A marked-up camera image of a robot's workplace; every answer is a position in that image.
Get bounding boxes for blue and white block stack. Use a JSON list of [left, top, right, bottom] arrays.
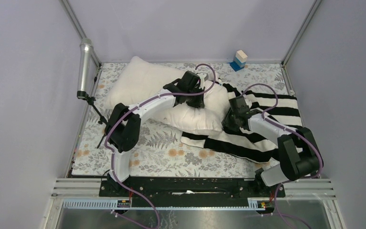
[[229, 50, 248, 72]]

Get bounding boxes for white pillow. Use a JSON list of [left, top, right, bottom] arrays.
[[103, 56, 230, 135]]

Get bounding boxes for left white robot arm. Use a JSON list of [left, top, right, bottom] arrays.
[[104, 71, 207, 196]]

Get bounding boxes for silver microphone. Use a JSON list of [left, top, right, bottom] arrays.
[[77, 38, 93, 100]]

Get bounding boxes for white slotted cable duct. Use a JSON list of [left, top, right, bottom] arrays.
[[62, 198, 266, 211]]

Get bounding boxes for black microphone stand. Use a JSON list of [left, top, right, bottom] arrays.
[[82, 96, 108, 149]]

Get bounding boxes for black white striped pillowcase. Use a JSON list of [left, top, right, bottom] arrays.
[[181, 83, 303, 163]]

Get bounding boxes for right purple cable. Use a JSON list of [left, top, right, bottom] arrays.
[[239, 83, 324, 229]]

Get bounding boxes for purple cable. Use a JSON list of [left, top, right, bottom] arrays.
[[239, 83, 324, 229], [103, 63, 218, 229]]

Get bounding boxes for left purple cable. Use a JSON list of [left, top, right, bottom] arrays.
[[103, 63, 218, 229]]

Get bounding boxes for floral patterned table mat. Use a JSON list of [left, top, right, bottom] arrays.
[[69, 63, 287, 178]]

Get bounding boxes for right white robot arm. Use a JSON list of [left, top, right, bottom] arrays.
[[223, 95, 323, 197]]

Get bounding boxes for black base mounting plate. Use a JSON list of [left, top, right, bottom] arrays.
[[99, 177, 285, 208]]

